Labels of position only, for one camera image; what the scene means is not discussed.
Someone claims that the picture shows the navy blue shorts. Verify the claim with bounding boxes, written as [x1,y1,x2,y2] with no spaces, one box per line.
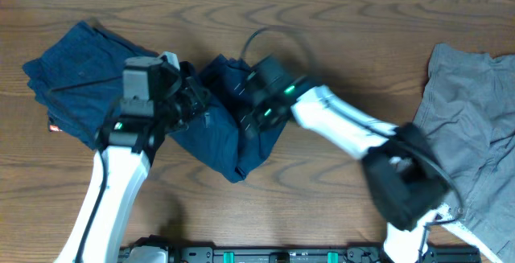
[170,55,286,183]

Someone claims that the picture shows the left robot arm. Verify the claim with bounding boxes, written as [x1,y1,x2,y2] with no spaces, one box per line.
[57,54,210,262]

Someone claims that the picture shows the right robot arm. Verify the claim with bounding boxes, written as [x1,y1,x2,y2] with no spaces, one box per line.
[240,56,454,262]

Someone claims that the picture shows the folded navy shorts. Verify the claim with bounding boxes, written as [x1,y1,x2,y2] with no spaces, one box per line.
[23,21,157,149]

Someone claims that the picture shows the red folded garment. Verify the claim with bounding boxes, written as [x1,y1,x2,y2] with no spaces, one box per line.
[48,124,62,132]

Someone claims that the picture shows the grey shorts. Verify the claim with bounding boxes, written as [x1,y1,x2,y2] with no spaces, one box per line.
[414,43,514,262]

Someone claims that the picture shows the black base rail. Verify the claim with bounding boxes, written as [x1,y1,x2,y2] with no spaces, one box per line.
[118,234,482,263]

